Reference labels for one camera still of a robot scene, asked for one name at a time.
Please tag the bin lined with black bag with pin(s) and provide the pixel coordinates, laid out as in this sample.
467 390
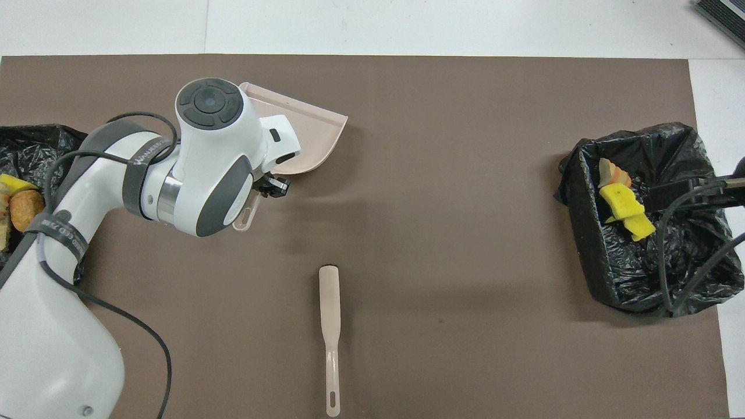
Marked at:
617 256
35 151

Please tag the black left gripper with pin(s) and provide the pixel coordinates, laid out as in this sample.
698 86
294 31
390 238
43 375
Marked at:
262 183

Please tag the beige plastic dustpan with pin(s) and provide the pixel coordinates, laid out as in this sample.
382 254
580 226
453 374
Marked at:
311 134

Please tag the striped shell-shaped pastry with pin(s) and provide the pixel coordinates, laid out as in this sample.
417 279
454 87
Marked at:
611 173

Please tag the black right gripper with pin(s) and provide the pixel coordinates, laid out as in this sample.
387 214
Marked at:
740 180

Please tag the small yellow green sponge piece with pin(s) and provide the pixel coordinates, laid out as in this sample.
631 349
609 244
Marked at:
14 183

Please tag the beige hand brush black bristles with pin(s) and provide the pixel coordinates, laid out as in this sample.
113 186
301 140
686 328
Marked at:
329 302

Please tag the notched yellow sponge piece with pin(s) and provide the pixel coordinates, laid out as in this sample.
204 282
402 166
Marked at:
621 201

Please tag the pale torn bread chunk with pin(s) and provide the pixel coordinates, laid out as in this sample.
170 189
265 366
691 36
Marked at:
4 235

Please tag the dark ribbed device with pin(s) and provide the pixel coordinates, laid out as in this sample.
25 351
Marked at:
724 17

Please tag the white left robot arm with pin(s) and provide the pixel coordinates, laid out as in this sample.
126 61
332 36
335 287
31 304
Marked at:
209 151

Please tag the brown table mat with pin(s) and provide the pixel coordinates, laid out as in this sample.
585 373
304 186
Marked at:
465 116

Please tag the brown oval bread roll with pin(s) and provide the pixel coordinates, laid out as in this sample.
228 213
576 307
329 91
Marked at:
26 209

